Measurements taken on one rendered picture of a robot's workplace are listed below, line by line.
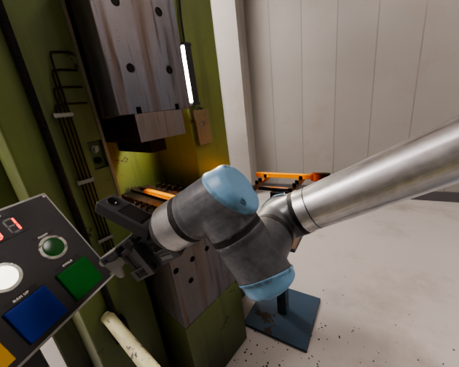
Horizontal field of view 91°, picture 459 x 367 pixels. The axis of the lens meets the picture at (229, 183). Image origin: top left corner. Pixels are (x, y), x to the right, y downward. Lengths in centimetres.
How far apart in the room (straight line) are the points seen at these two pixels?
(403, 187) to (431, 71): 300
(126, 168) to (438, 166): 126
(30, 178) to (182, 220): 62
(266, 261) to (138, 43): 78
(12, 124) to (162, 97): 43
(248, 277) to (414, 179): 27
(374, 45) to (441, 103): 95
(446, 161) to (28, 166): 96
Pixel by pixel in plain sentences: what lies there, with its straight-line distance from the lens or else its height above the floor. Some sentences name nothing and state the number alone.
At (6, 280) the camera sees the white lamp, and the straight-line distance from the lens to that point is 64.
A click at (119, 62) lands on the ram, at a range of 86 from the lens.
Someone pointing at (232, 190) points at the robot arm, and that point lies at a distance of 31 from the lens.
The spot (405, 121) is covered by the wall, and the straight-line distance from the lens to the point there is 337.
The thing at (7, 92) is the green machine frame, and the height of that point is 146.
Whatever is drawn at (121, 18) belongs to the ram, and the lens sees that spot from 91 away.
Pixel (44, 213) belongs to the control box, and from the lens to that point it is 71.
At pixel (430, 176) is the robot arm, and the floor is 123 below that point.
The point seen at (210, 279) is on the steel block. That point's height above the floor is 60.
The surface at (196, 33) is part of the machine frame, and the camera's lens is 129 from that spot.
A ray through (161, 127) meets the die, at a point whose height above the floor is 131.
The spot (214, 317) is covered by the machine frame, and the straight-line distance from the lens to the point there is 129.
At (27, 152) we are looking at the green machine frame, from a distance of 89.
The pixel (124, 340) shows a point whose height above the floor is 64.
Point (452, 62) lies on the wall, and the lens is 342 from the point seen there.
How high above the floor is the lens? 135
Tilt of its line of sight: 19 degrees down
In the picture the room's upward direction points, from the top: 7 degrees counter-clockwise
